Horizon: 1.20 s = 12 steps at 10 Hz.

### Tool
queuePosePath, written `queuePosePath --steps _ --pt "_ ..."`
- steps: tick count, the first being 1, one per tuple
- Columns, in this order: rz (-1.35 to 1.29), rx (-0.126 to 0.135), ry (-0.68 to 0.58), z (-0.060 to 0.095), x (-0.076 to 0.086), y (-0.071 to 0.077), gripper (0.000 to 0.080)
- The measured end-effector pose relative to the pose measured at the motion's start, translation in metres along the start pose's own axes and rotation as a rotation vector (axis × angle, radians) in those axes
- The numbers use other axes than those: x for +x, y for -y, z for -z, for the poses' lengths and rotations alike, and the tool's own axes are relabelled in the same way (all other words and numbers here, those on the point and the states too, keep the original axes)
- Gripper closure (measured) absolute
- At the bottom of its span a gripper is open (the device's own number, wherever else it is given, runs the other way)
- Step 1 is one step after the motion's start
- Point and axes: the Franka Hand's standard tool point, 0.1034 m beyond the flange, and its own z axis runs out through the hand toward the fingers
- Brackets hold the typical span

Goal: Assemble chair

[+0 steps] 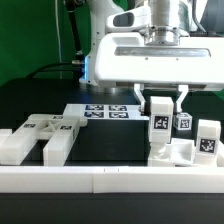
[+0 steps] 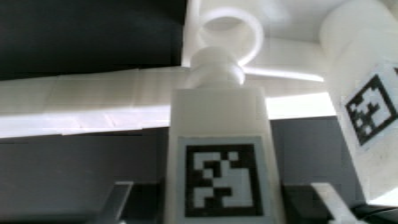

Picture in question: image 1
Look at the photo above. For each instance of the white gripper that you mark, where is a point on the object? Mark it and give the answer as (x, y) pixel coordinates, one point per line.
(197, 63)

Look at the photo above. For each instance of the white chair seat part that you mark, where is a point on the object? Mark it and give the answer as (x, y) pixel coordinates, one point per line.
(177, 153)

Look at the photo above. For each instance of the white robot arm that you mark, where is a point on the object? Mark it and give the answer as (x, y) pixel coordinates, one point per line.
(157, 44)

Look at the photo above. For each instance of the white tagged cube right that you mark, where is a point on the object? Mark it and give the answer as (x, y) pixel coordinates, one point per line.
(182, 121)

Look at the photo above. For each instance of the white fiducial marker sheet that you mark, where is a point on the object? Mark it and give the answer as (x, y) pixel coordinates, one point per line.
(104, 111)

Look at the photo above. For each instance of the white right fence bar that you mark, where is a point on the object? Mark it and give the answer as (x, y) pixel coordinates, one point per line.
(220, 155)

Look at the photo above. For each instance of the white fence bar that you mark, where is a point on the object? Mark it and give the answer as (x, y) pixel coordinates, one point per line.
(220, 155)
(35, 179)

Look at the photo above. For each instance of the white left fence block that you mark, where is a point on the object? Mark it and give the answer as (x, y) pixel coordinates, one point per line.
(4, 134)

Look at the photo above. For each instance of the white front fence bar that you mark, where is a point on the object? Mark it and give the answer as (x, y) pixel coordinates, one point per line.
(35, 179)

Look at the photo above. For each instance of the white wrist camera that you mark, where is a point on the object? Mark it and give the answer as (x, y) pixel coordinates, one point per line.
(128, 21)

